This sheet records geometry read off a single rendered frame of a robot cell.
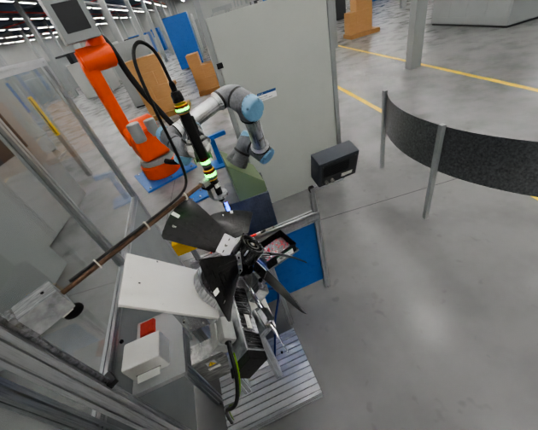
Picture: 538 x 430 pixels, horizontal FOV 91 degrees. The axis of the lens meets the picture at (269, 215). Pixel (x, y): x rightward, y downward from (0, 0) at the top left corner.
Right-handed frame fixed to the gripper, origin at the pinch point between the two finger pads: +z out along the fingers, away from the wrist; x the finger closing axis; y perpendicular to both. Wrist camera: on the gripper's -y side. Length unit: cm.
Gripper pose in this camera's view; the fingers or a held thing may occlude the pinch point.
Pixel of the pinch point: (200, 151)
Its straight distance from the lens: 96.9
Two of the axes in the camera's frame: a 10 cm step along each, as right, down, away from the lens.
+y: 2.3, 7.5, 6.2
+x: -9.2, 3.8, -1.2
